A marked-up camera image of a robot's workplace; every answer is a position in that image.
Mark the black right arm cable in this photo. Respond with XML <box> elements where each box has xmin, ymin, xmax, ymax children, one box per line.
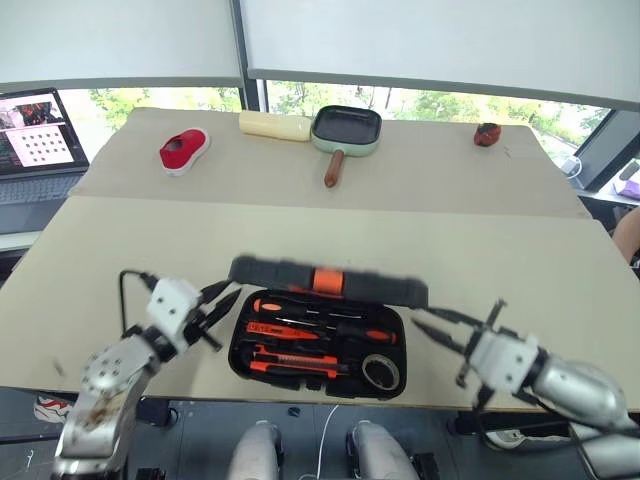
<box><xmin>471</xmin><ymin>383</ymin><xmax>577</xmax><ymax>452</ymax></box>

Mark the black orange utility knife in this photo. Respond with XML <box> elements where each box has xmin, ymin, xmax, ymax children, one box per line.
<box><xmin>248</xmin><ymin>344</ymin><xmax>352</xmax><ymax>377</ymax></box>

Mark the black table foot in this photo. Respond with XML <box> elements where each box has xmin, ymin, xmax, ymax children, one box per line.
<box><xmin>446</xmin><ymin>409</ymin><xmax>572</xmax><ymax>437</ymax></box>
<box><xmin>135</xmin><ymin>396</ymin><xmax>180</xmax><ymax>427</ymax></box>

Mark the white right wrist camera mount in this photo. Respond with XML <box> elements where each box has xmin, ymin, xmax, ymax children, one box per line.
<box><xmin>468</xmin><ymin>328</ymin><xmax>542</xmax><ymax>397</ymax></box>

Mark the grey window frame post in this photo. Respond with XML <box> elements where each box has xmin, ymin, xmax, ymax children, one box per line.
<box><xmin>228</xmin><ymin>0</ymin><xmax>269</xmax><ymax>113</ymax></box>

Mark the white roller blind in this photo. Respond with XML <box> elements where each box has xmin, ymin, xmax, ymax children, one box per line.
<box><xmin>238</xmin><ymin>0</ymin><xmax>640</xmax><ymax>109</ymax></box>
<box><xmin>0</xmin><ymin>0</ymin><xmax>246</xmax><ymax>90</ymax></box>

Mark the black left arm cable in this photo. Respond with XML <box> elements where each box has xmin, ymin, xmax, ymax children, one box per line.
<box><xmin>118</xmin><ymin>269</ymin><xmax>157</xmax><ymax>342</ymax></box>

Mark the small red black toy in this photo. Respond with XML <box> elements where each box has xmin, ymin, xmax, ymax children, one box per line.
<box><xmin>471</xmin><ymin>121</ymin><xmax>503</xmax><ymax>148</ymax></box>

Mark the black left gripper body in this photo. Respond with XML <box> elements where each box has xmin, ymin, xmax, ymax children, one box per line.
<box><xmin>183</xmin><ymin>298</ymin><xmax>224</xmax><ymax>353</ymax></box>

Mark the open grey laptop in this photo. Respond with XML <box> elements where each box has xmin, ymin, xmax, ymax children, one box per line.
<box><xmin>0</xmin><ymin>87</ymin><xmax>91</xmax><ymax>236</ymax></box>

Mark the black orange screwdriver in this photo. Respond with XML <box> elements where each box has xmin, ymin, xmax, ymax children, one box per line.
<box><xmin>276</xmin><ymin>316</ymin><xmax>400</xmax><ymax>347</ymax></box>
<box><xmin>251</xmin><ymin>297</ymin><xmax>367</xmax><ymax>321</ymax></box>

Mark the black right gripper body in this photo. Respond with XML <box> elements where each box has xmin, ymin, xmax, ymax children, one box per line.
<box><xmin>454</xmin><ymin>298</ymin><xmax>507</xmax><ymax>389</ymax></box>

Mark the black metal floor bar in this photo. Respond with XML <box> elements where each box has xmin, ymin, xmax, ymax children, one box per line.
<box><xmin>0</xmin><ymin>431</ymin><xmax>62</xmax><ymax>447</ymax></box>

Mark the red white shoe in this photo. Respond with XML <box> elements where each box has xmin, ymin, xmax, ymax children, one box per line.
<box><xmin>158</xmin><ymin>127</ymin><xmax>212</xmax><ymax>178</ymax></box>

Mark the cream cylindrical roll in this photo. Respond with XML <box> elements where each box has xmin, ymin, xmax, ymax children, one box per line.
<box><xmin>237</xmin><ymin>109</ymin><xmax>314</xmax><ymax>144</ymax></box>

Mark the silver robot leg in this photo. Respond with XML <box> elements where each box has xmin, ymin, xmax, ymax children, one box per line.
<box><xmin>345</xmin><ymin>419</ymin><xmax>419</xmax><ymax>480</ymax></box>
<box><xmin>226</xmin><ymin>420</ymin><xmax>284</xmax><ymax>480</ymax></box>

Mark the green square frying pan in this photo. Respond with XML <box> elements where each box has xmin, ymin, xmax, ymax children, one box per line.
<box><xmin>310</xmin><ymin>104</ymin><xmax>384</xmax><ymax>189</ymax></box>

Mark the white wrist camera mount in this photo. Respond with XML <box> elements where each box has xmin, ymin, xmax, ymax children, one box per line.
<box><xmin>145</xmin><ymin>278</ymin><xmax>202</xmax><ymax>354</ymax></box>
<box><xmin>468</xmin><ymin>328</ymin><xmax>542</xmax><ymax>397</ymax></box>

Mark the silver left robot leg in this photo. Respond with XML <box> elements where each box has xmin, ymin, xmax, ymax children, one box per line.
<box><xmin>226</xmin><ymin>420</ymin><xmax>284</xmax><ymax>480</ymax></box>

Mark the black electrical tape roll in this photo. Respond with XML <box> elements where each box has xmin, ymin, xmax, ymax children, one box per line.
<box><xmin>360</xmin><ymin>353</ymin><xmax>402</xmax><ymax>392</ymax></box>

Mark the black plastic tool case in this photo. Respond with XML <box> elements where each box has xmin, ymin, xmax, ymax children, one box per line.
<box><xmin>226</xmin><ymin>255</ymin><xmax>431</xmax><ymax>400</ymax></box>

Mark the dark monitor panel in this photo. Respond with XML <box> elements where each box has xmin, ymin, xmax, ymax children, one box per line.
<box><xmin>573</xmin><ymin>109</ymin><xmax>640</xmax><ymax>192</ymax></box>

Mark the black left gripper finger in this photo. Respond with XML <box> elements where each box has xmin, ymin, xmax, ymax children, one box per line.
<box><xmin>199</xmin><ymin>280</ymin><xmax>242</xmax><ymax>308</ymax></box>
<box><xmin>201</xmin><ymin>289</ymin><xmax>243</xmax><ymax>329</ymax></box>

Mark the orange voltage tester pen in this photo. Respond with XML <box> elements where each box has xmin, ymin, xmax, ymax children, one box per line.
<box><xmin>244</xmin><ymin>321</ymin><xmax>322</xmax><ymax>343</ymax></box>

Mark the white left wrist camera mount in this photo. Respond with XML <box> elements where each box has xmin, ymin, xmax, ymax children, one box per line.
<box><xmin>145</xmin><ymin>278</ymin><xmax>202</xmax><ymax>354</ymax></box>

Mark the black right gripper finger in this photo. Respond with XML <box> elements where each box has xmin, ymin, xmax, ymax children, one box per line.
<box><xmin>413</xmin><ymin>305</ymin><xmax>484</xmax><ymax>332</ymax></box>
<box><xmin>411</xmin><ymin>320</ymin><xmax>469</xmax><ymax>356</ymax></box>

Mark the silver right robot leg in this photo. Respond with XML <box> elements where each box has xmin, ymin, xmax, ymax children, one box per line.
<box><xmin>345</xmin><ymin>419</ymin><xmax>419</xmax><ymax>480</ymax></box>

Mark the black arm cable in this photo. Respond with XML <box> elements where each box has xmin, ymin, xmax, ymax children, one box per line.
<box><xmin>471</xmin><ymin>383</ymin><xmax>577</xmax><ymax>452</ymax></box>
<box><xmin>118</xmin><ymin>269</ymin><xmax>157</xmax><ymax>342</ymax></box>

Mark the white red patterned sneaker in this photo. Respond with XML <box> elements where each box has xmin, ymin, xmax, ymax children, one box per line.
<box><xmin>33</xmin><ymin>394</ymin><xmax>77</xmax><ymax>426</ymax></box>

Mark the white floor cable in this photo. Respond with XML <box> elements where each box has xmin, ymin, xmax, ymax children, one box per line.
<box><xmin>298</xmin><ymin>404</ymin><xmax>341</xmax><ymax>480</ymax></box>

